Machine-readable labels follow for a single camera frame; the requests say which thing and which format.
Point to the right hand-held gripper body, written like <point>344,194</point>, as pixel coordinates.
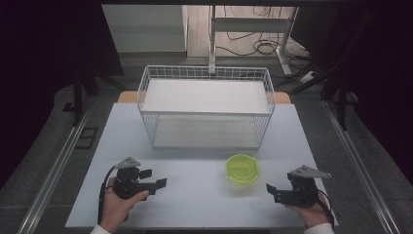
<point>303,190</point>

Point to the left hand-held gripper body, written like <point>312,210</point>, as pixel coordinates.
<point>128,185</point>

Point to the person's left hand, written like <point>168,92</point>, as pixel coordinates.
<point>117,208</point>

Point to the person's right hand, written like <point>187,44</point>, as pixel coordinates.
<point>311,214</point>

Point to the translucent green plastic bowl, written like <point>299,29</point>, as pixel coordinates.
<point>242,169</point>

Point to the black floor plate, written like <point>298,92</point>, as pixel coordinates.
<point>87,138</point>

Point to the wooden table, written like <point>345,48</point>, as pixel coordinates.
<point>127,97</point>

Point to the white power strip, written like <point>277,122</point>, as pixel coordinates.
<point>307,77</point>

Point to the dark curtain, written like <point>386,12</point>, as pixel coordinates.
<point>386,81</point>
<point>42,65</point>

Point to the white cabinet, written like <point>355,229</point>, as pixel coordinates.
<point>146,29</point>

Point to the metal floor rail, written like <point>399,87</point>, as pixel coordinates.
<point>55,169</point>
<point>360,169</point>

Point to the white desk frame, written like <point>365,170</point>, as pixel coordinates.
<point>250,24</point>

